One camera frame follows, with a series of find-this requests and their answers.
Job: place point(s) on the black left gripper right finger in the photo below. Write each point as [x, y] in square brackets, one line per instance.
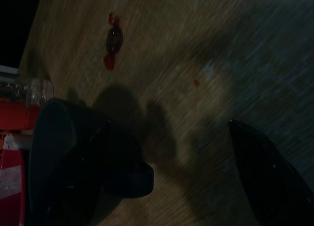
[274, 186]

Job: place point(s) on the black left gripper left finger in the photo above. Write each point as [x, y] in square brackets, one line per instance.
[86, 186]

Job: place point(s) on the red candy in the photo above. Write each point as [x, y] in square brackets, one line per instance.
[114, 39]

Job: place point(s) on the clear glass jar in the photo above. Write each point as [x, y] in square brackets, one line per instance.
[39, 91]

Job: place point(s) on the light wooden table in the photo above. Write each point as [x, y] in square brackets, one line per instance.
[196, 39]

